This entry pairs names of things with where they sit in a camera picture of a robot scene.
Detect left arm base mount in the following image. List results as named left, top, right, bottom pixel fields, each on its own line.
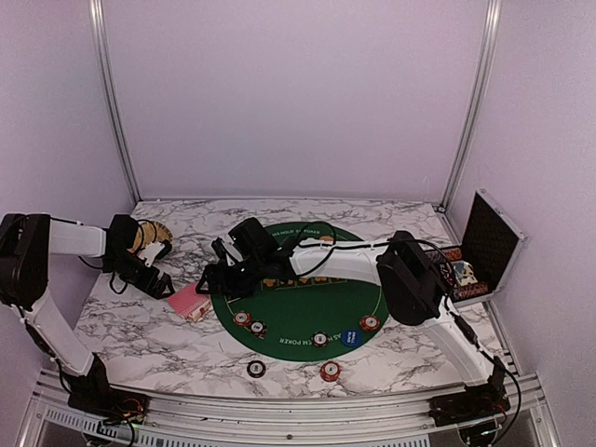
left=68, top=389, right=149, bottom=423

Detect aluminium poker chip case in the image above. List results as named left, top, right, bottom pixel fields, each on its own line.
left=425, top=189, right=526, bottom=303

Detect round green poker mat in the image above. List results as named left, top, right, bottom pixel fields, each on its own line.
left=210, top=222, right=396, bottom=362

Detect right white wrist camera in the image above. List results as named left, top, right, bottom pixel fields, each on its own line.
left=211, top=237, right=237, bottom=266

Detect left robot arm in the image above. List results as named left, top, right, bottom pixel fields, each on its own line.
left=1, top=213, right=174, bottom=417

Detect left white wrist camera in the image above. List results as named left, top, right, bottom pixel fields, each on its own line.
left=127, top=240, right=172, bottom=267

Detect woven bamboo tray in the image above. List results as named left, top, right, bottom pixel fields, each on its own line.
left=129, top=219, right=173, bottom=253

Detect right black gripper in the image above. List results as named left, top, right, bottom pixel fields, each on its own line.
left=196, top=252, right=266, bottom=296

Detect red poker chip stack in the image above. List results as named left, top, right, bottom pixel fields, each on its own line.
left=319, top=360, right=341, bottom=382

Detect blue small blind button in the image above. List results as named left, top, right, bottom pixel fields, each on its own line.
left=340, top=329, right=362, bottom=348

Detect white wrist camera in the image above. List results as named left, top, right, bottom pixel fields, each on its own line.
left=127, top=240, right=172, bottom=267
left=211, top=237, right=237, bottom=266

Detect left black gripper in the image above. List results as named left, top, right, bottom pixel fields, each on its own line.
left=103, top=251, right=172, bottom=300

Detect black poker chip stack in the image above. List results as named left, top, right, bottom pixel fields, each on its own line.
left=247, top=360, right=266, bottom=378

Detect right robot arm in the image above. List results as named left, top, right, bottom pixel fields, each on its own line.
left=196, top=218, right=507, bottom=417

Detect red playing card deck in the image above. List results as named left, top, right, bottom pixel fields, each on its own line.
left=167, top=284, right=212, bottom=322

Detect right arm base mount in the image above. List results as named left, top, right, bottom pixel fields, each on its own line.
left=428, top=392, right=511, bottom=427

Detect black chips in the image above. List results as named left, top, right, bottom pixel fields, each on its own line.
left=310, top=332, right=330, bottom=348
left=249, top=320, right=268, bottom=338

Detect red chips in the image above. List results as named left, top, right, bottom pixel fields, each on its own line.
left=359, top=315, right=381, bottom=332
left=233, top=311, right=251, bottom=327

